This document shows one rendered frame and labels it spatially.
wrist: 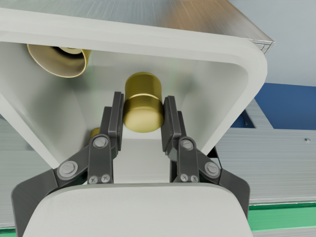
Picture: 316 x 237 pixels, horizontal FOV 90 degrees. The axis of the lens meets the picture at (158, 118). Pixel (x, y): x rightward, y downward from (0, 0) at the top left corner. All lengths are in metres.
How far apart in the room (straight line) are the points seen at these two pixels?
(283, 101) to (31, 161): 0.57
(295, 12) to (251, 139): 0.27
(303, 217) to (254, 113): 0.18
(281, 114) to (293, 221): 0.23
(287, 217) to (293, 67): 0.37
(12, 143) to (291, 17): 0.83
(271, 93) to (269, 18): 0.18
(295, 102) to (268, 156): 0.24
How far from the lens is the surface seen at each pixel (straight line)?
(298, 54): 0.53
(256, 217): 0.29
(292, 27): 0.47
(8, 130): 0.76
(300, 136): 0.40
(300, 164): 0.36
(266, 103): 0.47
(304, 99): 0.57
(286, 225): 0.31
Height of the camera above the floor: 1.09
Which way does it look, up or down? 39 degrees down
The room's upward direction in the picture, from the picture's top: 175 degrees clockwise
